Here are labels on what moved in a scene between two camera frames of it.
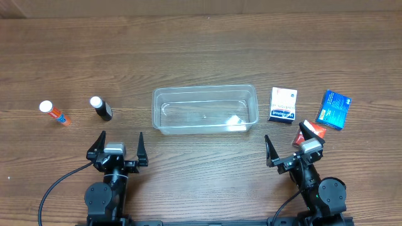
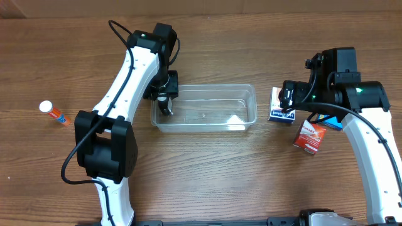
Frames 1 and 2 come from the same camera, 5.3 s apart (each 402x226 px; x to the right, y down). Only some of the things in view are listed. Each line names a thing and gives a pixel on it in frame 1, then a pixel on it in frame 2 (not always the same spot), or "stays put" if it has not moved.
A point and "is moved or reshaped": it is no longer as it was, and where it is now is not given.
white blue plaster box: (283, 105) stays put
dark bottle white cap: (102, 108) is moved or reshaped
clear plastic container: (204, 109) stays put
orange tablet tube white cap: (46, 107) stays put
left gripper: (116, 160) -> (162, 94)
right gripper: (295, 159) -> (287, 95)
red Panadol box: (319, 130) stays put
